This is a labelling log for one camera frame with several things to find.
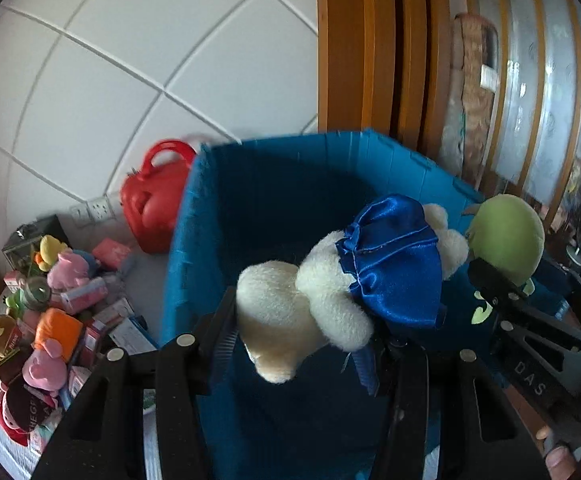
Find brown and yellow plush toy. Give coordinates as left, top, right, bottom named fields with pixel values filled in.
left=0, top=314, right=19, bottom=361

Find dark printed box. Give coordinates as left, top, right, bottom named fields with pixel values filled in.
left=1, top=214, right=74, bottom=273

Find white teddy bear blue dress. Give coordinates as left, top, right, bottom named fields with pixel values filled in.
left=235, top=194, right=471, bottom=385

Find patterned mattress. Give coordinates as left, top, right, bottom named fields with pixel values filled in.
left=443, top=12, right=502, bottom=177

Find pink pig plush toy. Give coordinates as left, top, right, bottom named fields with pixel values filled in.
left=45, top=250, right=102, bottom=292

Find white wall socket strip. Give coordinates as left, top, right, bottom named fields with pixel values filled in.
left=69, top=195, right=117, bottom=226

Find yellow duck plush toy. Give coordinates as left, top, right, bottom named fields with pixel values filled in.
left=33, top=235, right=71, bottom=273

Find dark brown printed pouch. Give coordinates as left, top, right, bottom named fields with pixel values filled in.
left=0, top=380, right=64, bottom=447

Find pile of small toys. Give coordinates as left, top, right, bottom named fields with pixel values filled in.
left=0, top=237, right=161, bottom=456

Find red plastic handbag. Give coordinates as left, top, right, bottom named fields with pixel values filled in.
left=120, top=140, right=202, bottom=256

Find blue fabric storage box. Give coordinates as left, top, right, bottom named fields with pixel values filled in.
left=160, top=129, right=491, bottom=480

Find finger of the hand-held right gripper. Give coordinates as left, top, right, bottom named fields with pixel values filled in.
left=467, top=257, right=581, bottom=352

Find wooden door frame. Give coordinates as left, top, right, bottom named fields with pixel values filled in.
left=315, top=0, right=453, bottom=161

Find person's right hand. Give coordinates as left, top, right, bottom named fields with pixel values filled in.
left=536, top=425, right=580, bottom=480

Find orange plush toy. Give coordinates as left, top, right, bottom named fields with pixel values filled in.
left=33, top=307, right=84, bottom=364

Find frosted glass sliding door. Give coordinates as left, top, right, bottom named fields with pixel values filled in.
left=470, top=0, right=581, bottom=221

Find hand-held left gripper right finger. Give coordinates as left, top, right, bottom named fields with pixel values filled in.
left=353, top=337, right=543, bottom=480

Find green frog plush toy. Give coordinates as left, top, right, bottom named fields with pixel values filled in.
left=3, top=292, right=27, bottom=317

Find small pink plush toy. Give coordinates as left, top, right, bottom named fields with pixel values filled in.
left=23, top=347, right=69, bottom=391

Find green headed plush toy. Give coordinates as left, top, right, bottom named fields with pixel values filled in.
left=440, top=194, right=571, bottom=376

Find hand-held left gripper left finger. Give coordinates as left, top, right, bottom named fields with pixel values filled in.
left=30, top=285, right=241, bottom=480

